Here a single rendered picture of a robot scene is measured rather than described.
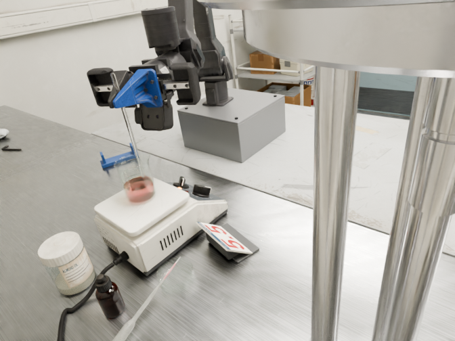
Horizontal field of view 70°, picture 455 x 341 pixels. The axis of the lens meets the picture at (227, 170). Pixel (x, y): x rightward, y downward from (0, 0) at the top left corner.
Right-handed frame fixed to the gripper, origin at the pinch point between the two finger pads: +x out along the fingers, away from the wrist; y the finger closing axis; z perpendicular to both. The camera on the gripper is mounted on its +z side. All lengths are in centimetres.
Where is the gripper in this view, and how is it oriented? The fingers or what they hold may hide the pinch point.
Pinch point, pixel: (125, 97)
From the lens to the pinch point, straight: 51.0
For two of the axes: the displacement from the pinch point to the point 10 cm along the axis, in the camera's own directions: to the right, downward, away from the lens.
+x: -2.9, 5.2, -8.0
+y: -9.5, -0.5, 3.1
